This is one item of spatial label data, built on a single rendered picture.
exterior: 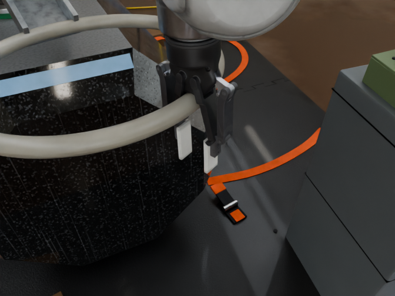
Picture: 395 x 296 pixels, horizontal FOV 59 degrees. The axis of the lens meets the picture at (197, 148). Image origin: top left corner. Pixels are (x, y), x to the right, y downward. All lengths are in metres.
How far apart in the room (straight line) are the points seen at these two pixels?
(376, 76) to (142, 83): 0.56
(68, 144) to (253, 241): 1.12
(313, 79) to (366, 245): 1.56
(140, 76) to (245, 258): 0.84
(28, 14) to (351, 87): 0.80
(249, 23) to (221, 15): 0.02
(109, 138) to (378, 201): 0.71
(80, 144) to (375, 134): 0.68
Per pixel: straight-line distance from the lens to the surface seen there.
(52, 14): 0.95
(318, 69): 2.59
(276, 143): 1.88
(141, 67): 0.94
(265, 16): 0.23
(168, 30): 0.45
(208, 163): 0.57
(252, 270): 1.42
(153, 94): 0.95
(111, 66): 0.92
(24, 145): 0.50
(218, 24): 0.23
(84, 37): 1.01
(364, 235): 1.07
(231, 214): 1.53
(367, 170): 0.97
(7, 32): 1.12
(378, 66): 0.91
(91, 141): 0.47
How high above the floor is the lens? 1.27
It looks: 44 degrees down
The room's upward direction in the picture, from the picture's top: straight up
